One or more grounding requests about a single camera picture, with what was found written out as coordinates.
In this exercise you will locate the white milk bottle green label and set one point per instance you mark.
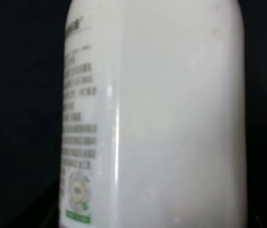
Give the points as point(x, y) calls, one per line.
point(153, 129)

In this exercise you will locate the black tablecloth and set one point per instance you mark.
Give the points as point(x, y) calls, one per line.
point(31, 84)

